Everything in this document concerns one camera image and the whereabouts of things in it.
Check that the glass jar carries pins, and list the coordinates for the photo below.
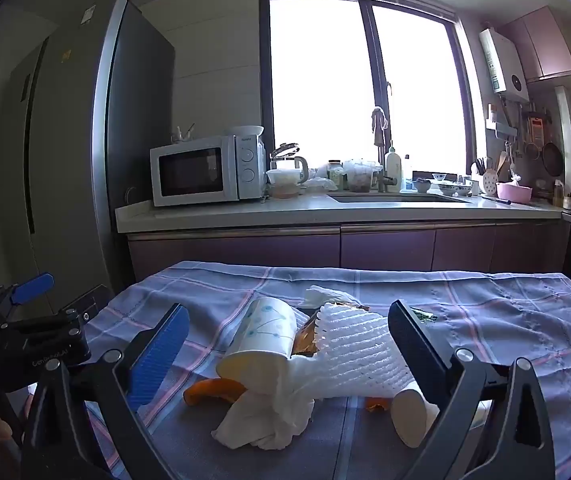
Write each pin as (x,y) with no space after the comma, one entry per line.
(335,176)

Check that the grey refrigerator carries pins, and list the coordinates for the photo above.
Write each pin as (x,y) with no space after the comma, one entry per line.
(75,135)

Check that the checked grey cloth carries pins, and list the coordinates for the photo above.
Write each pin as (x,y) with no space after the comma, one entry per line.
(515,320)

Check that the purple base cabinets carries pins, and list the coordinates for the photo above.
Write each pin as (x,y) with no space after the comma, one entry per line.
(390,251)

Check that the white microwave oven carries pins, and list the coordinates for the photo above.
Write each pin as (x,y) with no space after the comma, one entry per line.
(190,172)

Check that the green foil wrapper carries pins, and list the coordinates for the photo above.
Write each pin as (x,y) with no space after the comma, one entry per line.
(423,314)

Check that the clear plastic container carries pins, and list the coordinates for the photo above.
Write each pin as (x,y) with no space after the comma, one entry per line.
(283,182)

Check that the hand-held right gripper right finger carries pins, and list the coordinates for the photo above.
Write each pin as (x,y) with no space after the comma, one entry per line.
(413,342)

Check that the orange peel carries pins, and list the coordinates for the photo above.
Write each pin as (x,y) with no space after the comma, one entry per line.
(210,390)

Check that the white detergent bottle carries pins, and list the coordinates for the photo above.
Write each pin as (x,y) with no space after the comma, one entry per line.
(394,170)

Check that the gold foil wrapper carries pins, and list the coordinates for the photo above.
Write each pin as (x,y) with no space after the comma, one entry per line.
(305,340)

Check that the kitchen sink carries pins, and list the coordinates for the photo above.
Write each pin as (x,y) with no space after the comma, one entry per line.
(395,198)

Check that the pink bowl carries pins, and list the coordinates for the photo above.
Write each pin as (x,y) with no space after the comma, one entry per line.
(514,191)

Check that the patterned ceramic bowl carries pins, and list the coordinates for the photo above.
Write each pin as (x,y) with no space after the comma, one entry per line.
(455,189)

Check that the kitchen window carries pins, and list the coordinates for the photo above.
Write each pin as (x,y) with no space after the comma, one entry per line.
(315,85)

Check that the patterned paper cup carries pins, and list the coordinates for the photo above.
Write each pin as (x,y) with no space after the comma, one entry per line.
(260,335)

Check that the white water heater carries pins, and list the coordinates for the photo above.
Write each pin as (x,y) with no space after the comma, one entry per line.
(505,65)

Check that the white tissue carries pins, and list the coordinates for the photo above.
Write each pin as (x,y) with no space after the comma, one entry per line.
(265,420)

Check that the plain white paper cup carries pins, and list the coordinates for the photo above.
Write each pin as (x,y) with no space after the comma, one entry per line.
(413,415)

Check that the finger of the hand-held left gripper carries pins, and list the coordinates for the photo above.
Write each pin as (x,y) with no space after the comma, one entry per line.
(88,302)
(30,287)

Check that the hanging frying pan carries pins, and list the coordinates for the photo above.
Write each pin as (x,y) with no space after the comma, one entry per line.
(552,157)

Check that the white bowl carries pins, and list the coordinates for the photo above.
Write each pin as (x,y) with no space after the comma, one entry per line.
(246,131)

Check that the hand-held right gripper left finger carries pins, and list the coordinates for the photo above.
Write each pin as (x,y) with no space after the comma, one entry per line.
(158,355)

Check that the purple wall cabinet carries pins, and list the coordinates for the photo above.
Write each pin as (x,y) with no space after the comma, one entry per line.
(545,45)

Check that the small white foam net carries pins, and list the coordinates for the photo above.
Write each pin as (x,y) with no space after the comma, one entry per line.
(323,296)

